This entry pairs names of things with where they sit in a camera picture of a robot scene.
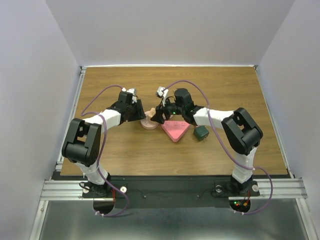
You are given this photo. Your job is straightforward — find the round pink power strip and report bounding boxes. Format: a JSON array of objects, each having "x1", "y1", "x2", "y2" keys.
[{"x1": 140, "y1": 117, "x2": 159, "y2": 130}]

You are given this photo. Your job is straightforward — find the pink triangular power strip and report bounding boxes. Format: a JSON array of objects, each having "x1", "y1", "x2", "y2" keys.
[{"x1": 161, "y1": 120, "x2": 190, "y2": 143}]

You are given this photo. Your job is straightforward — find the dark green plug adapter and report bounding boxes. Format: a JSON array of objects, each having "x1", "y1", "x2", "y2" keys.
[{"x1": 193, "y1": 125, "x2": 209, "y2": 142}]

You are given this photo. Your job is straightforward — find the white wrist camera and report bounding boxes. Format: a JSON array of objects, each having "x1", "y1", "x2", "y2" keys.
[
  {"x1": 156, "y1": 86, "x2": 169, "y2": 106},
  {"x1": 121, "y1": 87, "x2": 138, "y2": 103}
]

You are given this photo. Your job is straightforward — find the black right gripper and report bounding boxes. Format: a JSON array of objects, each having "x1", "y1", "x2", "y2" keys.
[{"x1": 150, "y1": 96, "x2": 185, "y2": 125}]

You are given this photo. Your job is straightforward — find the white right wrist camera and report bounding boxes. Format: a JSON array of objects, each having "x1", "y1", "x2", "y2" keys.
[{"x1": 156, "y1": 86, "x2": 169, "y2": 106}]

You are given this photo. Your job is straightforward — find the beige cube socket adapter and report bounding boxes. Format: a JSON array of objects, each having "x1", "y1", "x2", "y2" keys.
[{"x1": 145, "y1": 107, "x2": 156, "y2": 119}]

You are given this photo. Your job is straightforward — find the aluminium table edge rail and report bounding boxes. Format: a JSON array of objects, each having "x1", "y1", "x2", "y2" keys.
[{"x1": 54, "y1": 66, "x2": 87, "y2": 172}]

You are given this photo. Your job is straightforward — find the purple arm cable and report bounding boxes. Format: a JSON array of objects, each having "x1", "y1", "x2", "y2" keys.
[
  {"x1": 81, "y1": 84, "x2": 130, "y2": 218},
  {"x1": 164, "y1": 79, "x2": 274, "y2": 216}
]

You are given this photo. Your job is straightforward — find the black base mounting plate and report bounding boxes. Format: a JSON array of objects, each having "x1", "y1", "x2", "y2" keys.
[{"x1": 78, "y1": 175, "x2": 260, "y2": 213}]

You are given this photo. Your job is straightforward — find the aluminium front frame rail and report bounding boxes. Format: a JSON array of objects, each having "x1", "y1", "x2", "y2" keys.
[{"x1": 40, "y1": 178, "x2": 308, "y2": 201}]

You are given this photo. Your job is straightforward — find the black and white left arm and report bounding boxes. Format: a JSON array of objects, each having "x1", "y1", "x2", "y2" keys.
[{"x1": 61, "y1": 88, "x2": 146, "y2": 197}]

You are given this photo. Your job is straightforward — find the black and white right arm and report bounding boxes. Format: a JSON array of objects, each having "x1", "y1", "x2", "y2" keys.
[{"x1": 150, "y1": 86, "x2": 263, "y2": 195}]

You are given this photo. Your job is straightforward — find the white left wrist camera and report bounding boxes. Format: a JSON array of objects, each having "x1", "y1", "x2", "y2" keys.
[{"x1": 121, "y1": 87, "x2": 138, "y2": 103}]

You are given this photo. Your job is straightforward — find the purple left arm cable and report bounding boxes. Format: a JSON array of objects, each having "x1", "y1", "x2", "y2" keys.
[{"x1": 81, "y1": 84, "x2": 130, "y2": 218}]

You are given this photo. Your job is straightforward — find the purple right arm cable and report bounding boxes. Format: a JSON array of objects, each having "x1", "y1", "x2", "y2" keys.
[{"x1": 164, "y1": 79, "x2": 274, "y2": 216}]

